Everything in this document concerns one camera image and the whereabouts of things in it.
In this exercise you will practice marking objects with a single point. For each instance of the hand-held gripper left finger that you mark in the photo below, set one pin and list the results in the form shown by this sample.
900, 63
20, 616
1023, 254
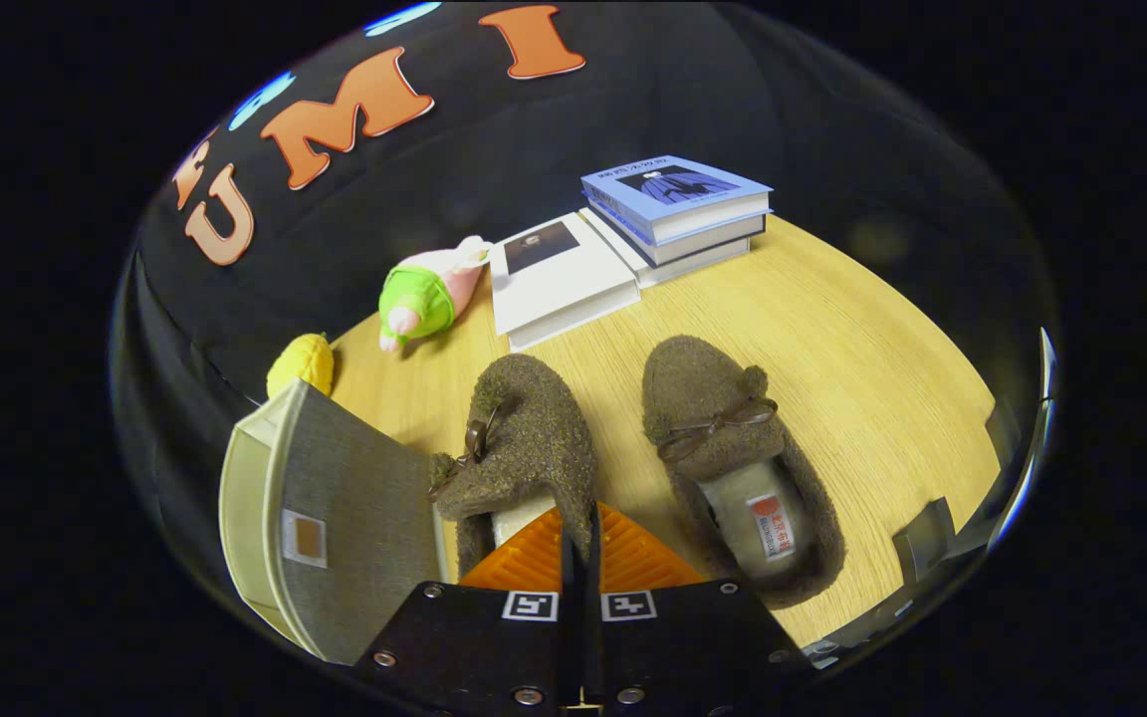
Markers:
469, 642

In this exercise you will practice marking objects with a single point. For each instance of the green and pink plush toy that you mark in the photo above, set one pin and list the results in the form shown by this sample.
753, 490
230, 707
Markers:
419, 299

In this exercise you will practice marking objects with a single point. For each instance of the dark blue book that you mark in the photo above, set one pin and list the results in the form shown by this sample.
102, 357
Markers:
723, 246

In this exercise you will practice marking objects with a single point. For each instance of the white thick book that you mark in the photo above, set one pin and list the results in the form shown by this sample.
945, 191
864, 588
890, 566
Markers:
703, 267

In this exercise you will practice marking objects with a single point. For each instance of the grey fabric storage box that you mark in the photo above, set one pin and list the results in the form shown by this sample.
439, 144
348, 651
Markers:
354, 498

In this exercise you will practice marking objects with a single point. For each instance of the brown fuzzy shoe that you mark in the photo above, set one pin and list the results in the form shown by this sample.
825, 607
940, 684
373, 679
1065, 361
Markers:
693, 388
534, 438

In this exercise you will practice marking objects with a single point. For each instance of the light blue book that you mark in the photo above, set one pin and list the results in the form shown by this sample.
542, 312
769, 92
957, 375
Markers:
673, 186

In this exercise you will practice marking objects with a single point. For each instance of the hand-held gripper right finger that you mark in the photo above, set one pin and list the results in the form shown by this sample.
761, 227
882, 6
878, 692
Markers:
683, 642

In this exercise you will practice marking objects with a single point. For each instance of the yellow corn toy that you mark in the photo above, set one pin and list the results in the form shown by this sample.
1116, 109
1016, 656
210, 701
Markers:
303, 363

